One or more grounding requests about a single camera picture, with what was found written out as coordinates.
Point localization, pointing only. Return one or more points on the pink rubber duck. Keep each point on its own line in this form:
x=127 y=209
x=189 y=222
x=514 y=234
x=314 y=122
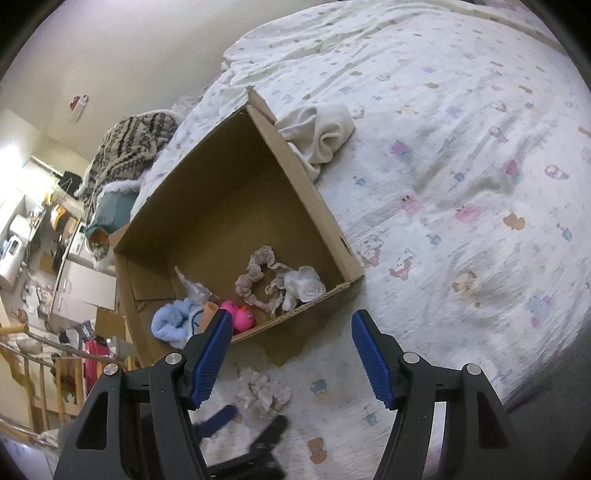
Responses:
x=242 y=318

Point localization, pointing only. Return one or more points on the open cardboard box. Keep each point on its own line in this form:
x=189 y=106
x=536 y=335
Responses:
x=240 y=188

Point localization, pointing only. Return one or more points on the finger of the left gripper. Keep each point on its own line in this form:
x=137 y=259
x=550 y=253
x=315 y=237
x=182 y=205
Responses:
x=211 y=426
x=258 y=463

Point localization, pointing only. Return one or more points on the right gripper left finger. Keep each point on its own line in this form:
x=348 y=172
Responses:
x=135 y=425

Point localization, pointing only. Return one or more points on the cream ruffled scrunchie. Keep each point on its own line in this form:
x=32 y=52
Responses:
x=260 y=395

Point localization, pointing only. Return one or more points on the wall sticker decoration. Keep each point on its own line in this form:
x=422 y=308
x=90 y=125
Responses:
x=77 y=107

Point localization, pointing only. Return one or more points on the wooden chair frame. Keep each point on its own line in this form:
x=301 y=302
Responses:
x=46 y=388

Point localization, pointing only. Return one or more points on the cream folded towel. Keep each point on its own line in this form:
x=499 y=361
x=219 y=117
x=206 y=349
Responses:
x=315 y=132

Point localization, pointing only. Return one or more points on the light blue plush toy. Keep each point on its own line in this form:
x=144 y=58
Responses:
x=175 y=323

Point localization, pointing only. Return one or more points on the white patterned cloth piece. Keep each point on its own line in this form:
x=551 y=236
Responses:
x=195 y=291

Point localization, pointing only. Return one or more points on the red bag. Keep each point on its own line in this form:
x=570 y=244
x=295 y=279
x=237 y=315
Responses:
x=96 y=347

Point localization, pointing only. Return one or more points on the white fluffy scrunchie in box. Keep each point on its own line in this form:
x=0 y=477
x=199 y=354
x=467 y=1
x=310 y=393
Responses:
x=302 y=286

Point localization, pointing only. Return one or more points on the white cabinet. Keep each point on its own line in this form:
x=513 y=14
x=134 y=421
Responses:
x=80 y=290

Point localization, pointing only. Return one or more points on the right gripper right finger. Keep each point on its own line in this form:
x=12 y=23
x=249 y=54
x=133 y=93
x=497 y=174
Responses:
x=479 y=440

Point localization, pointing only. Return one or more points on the patterned white bed quilt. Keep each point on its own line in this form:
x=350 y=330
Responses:
x=465 y=187

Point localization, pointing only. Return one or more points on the orange cylinder toy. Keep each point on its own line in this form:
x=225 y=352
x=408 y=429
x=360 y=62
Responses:
x=210 y=309

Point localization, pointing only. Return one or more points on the teal cushion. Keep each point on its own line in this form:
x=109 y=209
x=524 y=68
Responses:
x=112 y=212

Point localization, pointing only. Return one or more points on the striped knitted fleece blanket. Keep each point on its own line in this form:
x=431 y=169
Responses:
x=128 y=150

